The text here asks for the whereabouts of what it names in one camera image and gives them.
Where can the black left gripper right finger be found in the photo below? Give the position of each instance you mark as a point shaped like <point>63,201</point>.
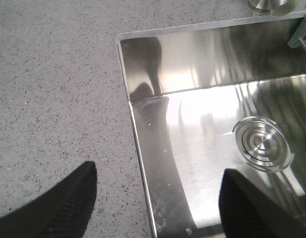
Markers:
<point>246,212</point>

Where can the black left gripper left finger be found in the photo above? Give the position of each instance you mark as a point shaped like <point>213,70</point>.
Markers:
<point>63,211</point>

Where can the stainless steel faucet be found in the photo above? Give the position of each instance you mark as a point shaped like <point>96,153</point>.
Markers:
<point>273,7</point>

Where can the steel sink drain strainer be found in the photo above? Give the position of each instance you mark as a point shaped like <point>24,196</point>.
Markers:
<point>262,144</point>

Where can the stainless steel sink basin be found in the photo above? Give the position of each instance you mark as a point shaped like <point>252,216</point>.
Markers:
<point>187,87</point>

